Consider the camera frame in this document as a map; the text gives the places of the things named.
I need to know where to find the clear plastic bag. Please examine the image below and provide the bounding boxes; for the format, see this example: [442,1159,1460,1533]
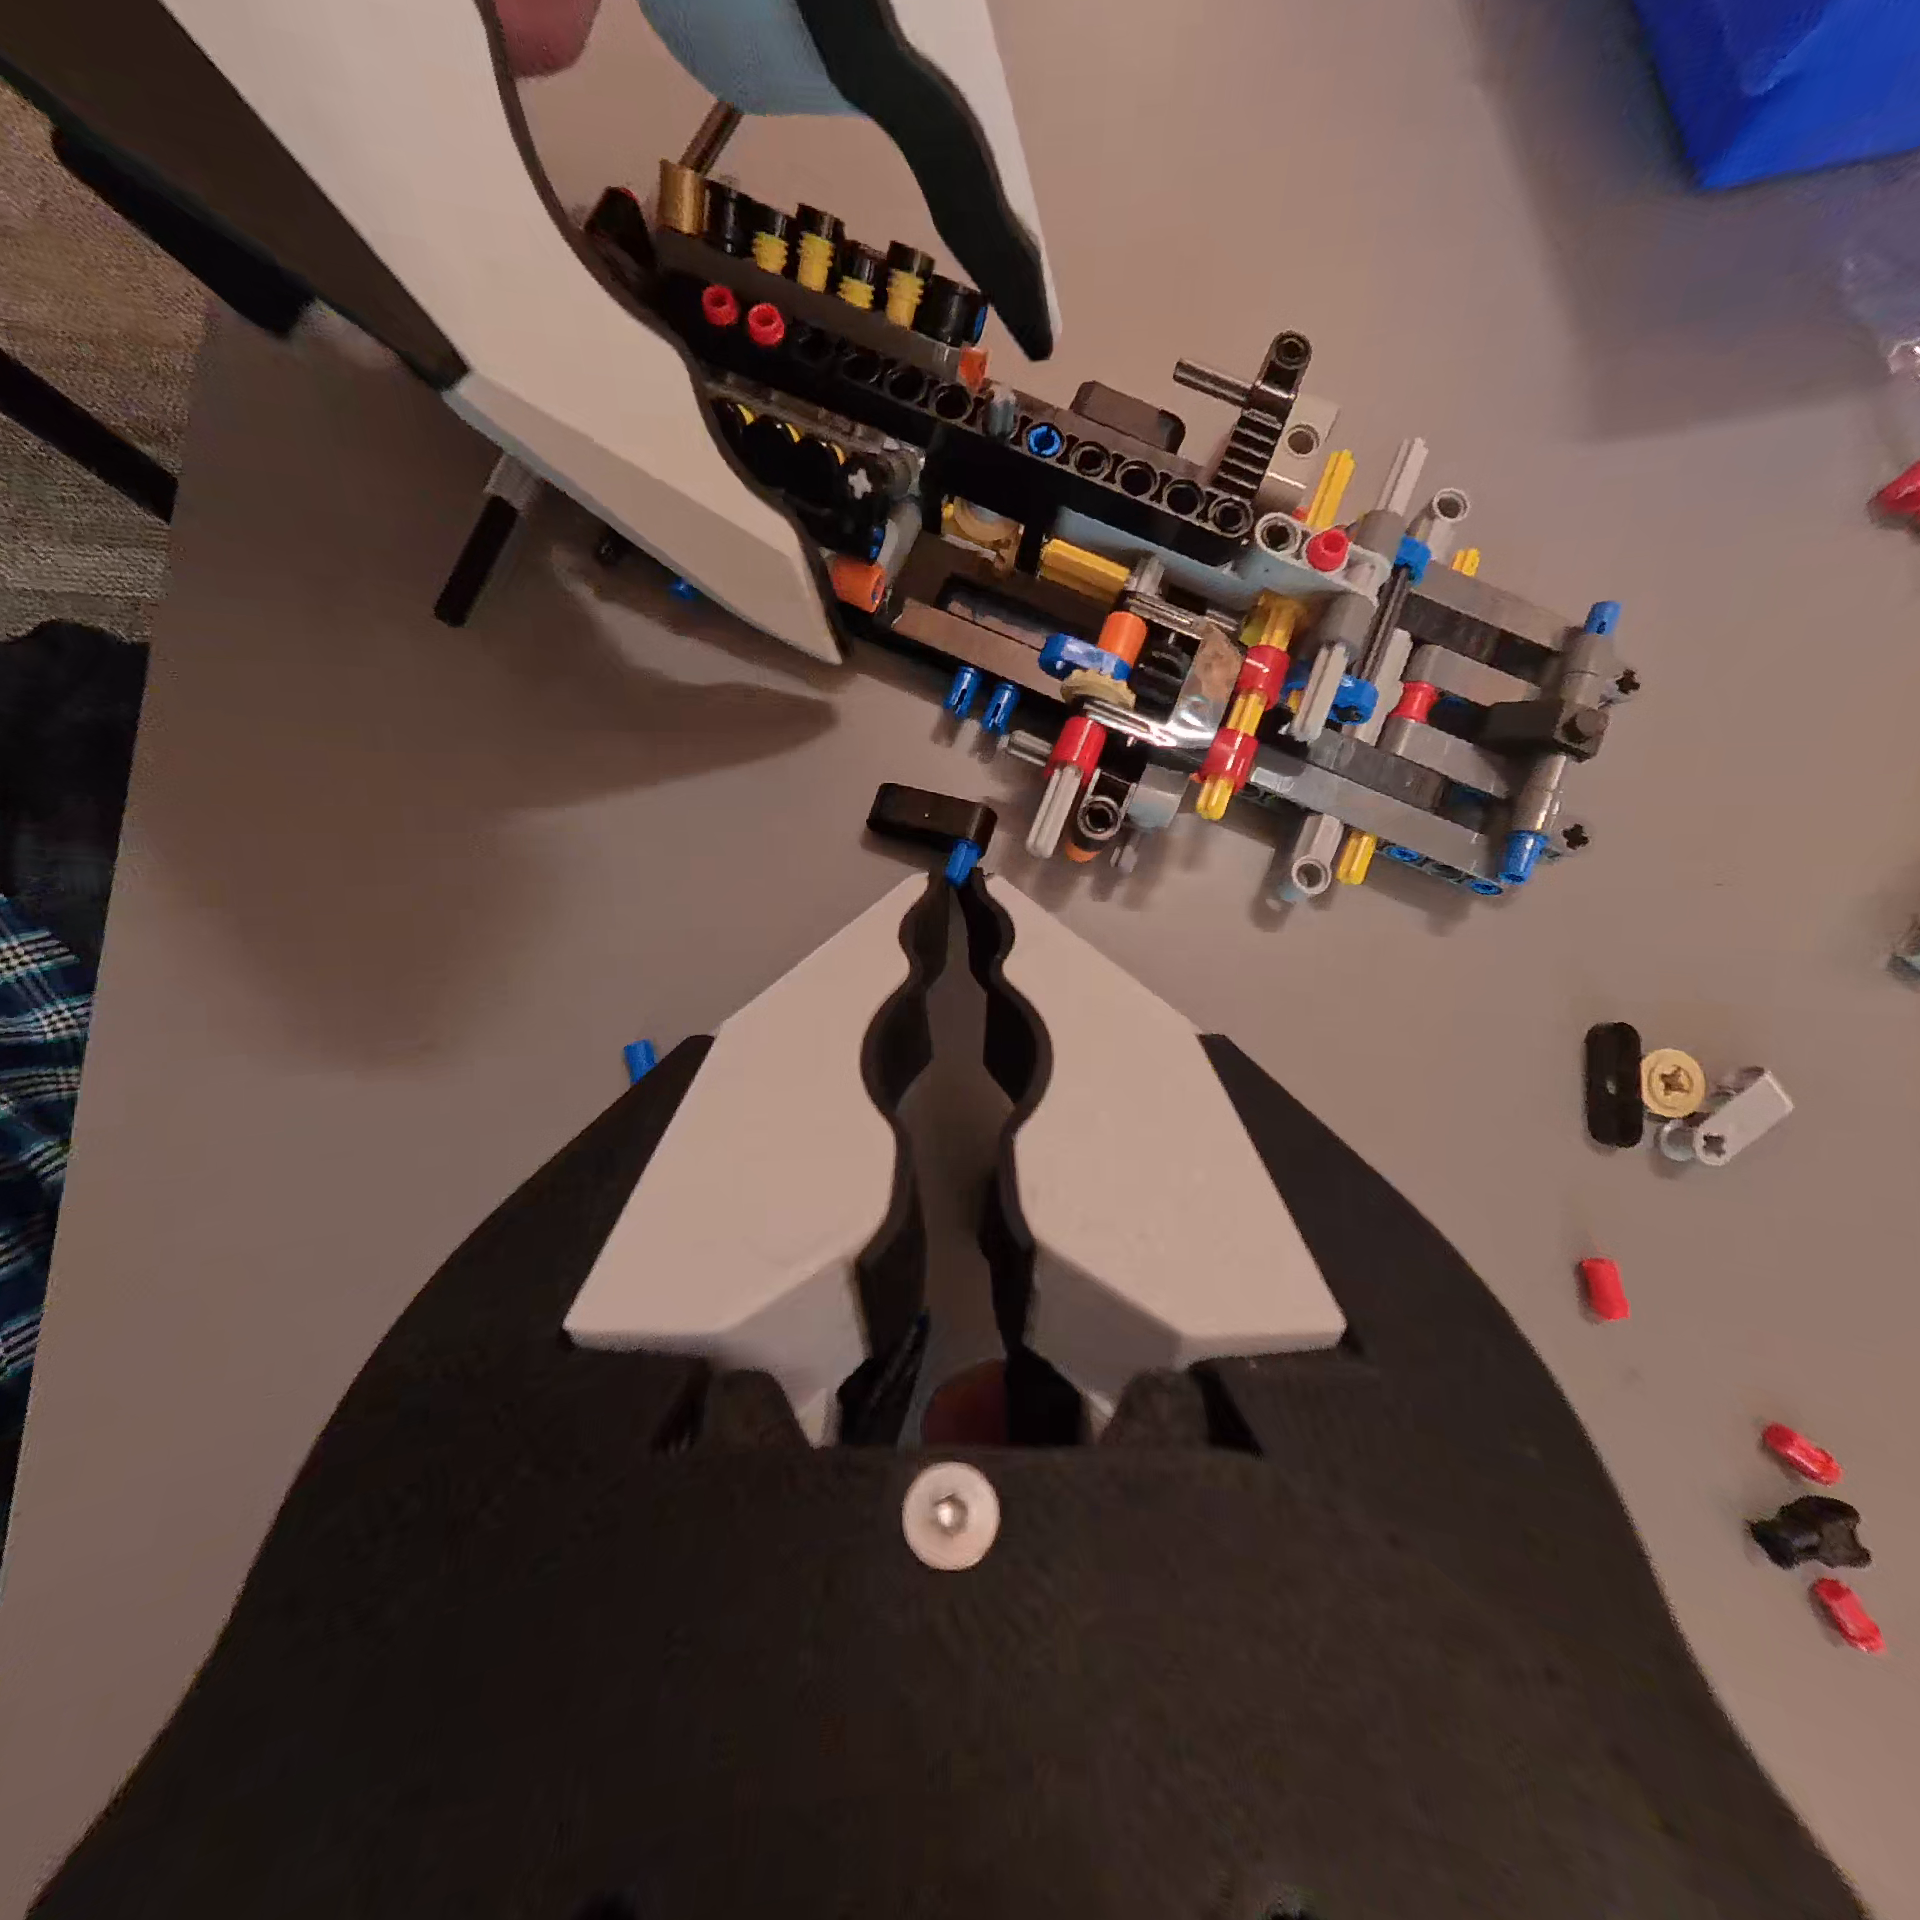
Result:
[1838,222,1920,405]

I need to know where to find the person's left hand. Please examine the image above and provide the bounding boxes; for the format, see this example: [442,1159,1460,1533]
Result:
[502,0,598,76]

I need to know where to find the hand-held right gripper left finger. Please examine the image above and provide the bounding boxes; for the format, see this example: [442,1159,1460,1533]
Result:
[563,869,962,1440]

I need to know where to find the black lego connector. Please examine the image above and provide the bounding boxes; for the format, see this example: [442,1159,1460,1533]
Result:
[1745,1498,1874,1572]

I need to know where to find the person's plaid trousers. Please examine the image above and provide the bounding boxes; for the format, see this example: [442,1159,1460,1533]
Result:
[0,895,98,1440]

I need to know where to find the multicolour lego technic chassis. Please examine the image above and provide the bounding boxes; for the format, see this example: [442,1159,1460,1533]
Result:
[434,101,1640,913]

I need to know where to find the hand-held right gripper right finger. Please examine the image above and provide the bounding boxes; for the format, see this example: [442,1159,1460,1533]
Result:
[967,869,1351,1438]

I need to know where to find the small black lego beam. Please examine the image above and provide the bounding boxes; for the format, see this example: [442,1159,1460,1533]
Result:
[872,780,1001,858]

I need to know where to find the dark furniture leg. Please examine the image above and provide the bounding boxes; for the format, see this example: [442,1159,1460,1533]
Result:
[0,341,181,521]

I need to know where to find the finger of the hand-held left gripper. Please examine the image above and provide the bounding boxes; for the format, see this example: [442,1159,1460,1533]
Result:
[795,0,1065,360]
[164,0,847,666]

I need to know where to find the blue box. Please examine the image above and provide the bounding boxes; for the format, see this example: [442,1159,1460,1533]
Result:
[1629,0,1920,190]

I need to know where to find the grey lego connector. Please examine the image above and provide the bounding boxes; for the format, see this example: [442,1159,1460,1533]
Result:
[1652,1070,1793,1172]

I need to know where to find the dark cloth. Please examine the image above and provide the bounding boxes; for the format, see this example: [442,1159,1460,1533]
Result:
[0,619,150,979]

